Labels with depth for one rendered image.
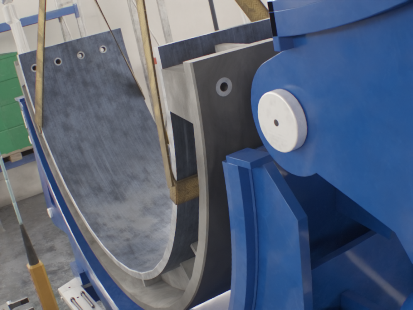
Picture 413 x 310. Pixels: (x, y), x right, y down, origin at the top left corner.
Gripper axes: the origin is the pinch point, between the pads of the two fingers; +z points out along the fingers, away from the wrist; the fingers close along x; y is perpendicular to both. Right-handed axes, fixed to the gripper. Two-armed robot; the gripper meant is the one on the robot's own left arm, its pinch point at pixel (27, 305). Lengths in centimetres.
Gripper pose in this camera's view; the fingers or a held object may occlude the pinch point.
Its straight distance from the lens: 277.9
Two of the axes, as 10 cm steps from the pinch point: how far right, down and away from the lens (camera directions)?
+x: -4.9, -1.3, 8.6
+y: -2.1, -9.4, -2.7
